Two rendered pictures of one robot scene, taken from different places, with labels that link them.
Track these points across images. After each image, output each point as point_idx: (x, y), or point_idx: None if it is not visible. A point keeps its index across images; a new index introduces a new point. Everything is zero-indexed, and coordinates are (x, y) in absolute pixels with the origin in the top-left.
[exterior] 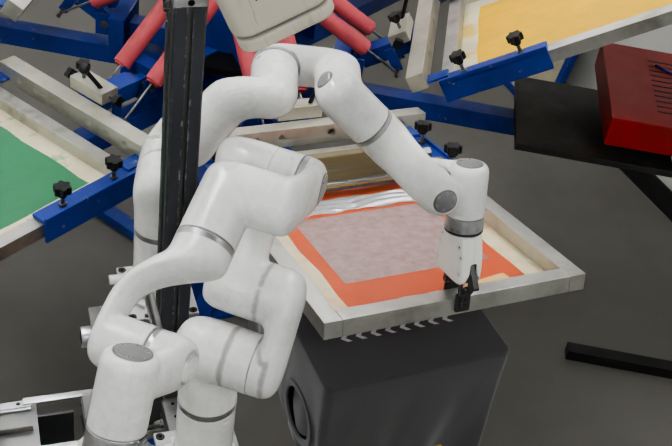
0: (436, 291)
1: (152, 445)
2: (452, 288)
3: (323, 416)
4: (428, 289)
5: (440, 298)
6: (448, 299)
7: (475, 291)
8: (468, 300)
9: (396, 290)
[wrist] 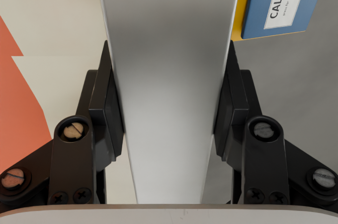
0: (133, 164)
1: None
2: (125, 116)
3: None
4: (5, 83)
5: (189, 170)
6: (208, 154)
7: (197, 34)
8: (257, 98)
9: (15, 153)
